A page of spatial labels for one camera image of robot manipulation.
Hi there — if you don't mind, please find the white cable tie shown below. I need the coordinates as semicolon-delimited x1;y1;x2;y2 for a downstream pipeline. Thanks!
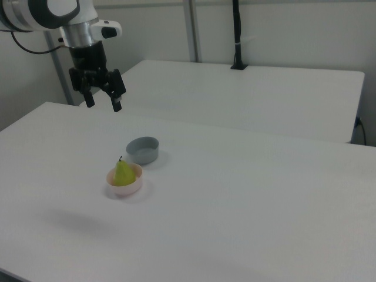
234;35;259;46

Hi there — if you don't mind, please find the white side table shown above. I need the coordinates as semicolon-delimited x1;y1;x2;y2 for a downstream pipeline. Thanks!
78;59;366;145

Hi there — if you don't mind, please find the grey plastic bowl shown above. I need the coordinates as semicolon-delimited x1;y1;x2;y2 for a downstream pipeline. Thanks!
125;136;160;166

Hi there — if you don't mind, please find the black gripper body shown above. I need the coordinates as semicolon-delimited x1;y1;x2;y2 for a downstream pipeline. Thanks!
68;40;109;89

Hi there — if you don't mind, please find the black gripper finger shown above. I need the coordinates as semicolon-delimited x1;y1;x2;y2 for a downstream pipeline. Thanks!
69;68;96;109
100;68;127;113

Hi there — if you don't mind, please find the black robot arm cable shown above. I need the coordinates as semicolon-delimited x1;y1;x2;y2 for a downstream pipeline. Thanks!
10;30;65;55

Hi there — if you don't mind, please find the black camera pole with tie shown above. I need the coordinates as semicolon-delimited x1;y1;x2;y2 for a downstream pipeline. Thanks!
230;0;248;71

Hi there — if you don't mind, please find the black power cable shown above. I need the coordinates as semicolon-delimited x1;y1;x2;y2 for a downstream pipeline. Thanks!
354;116;368;146

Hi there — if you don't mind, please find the pink plastic bowl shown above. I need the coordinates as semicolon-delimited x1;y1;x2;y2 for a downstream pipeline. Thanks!
106;163;145;196

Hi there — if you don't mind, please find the yellow-green pear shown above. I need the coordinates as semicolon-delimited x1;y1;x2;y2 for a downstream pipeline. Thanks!
113;156;137;187

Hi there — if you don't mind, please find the grey aluminium partition post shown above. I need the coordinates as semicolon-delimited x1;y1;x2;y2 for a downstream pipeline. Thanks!
43;31;75;106
183;0;203;63

